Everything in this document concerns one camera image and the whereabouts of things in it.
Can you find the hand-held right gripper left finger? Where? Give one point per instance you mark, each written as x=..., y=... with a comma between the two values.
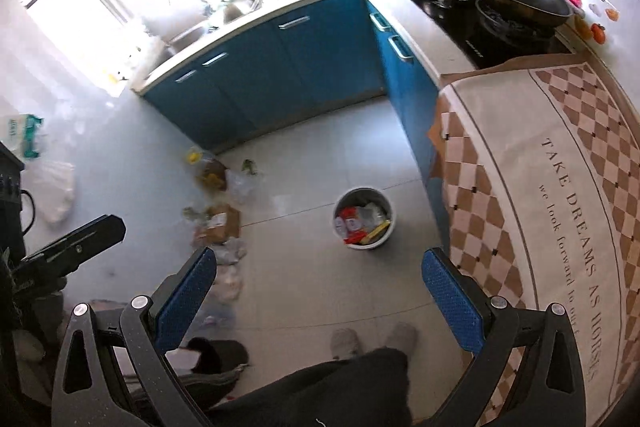
x=187, y=297

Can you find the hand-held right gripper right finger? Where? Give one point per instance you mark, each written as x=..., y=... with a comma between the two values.
x=450, y=297

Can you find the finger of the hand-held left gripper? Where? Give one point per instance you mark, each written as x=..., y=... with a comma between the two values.
x=85, y=239

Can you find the white trash bucket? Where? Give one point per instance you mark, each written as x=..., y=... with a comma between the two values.
x=367, y=245

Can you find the crumpled clear plastic wrap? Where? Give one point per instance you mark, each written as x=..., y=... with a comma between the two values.
x=230, y=277

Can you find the white plastic bag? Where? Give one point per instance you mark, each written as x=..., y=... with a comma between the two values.
x=52, y=192

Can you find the person's right foot grey sock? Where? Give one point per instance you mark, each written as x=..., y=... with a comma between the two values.
x=401, y=337

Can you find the person's foot grey sock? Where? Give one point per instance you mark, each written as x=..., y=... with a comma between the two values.
x=346, y=343
x=401, y=337

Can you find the black bag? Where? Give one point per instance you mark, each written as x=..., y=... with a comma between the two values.
x=220, y=357

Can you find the brown cardboard box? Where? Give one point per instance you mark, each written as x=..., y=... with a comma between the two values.
x=220, y=227

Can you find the person's left foot grey sock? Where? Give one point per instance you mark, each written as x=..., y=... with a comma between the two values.
x=346, y=343

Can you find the clear plastic bag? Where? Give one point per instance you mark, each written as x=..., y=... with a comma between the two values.
x=240, y=187

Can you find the green and white tissue pack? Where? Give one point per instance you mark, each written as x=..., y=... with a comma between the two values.
x=22, y=134

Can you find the yellow oil bottle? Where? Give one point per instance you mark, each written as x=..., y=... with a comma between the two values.
x=207, y=172

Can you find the small green item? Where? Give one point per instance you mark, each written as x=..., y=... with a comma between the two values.
x=249, y=166

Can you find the person's dark trousers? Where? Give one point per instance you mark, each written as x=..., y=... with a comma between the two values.
x=340, y=392

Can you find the brown checkered tablecloth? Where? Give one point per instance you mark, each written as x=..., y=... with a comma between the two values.
x=525, y=157

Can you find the bright window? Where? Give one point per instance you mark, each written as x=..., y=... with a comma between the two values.
x=75, y=7

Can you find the blue sink cabinet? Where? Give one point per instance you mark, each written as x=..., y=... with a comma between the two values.
x=275, y=72

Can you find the black stove top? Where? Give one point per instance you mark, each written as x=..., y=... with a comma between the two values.
x=480, y=42

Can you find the steel sink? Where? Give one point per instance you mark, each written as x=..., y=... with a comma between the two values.
x=220, y=19

